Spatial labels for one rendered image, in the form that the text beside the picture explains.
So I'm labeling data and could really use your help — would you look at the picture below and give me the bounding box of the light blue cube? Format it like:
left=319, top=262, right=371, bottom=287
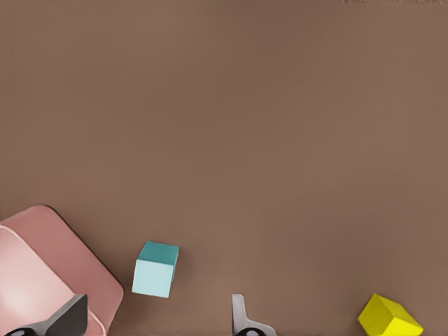
left=132, top=240, right=180, bottom=300

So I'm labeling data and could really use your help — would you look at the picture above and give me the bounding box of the yellow cube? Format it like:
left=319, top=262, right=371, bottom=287
left=357, top=293, right=424, bottom=336

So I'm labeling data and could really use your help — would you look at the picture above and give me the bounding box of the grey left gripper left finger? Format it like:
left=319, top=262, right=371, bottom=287
left=2, top=293, right=89, bottom=336

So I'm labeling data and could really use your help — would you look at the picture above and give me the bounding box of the pink cube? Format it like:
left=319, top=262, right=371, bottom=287
left=0, top=204, right=125, bottom=336

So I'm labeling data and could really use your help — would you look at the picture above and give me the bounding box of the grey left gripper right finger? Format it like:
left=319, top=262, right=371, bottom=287
left=232, top=293, right=278, bottom=336

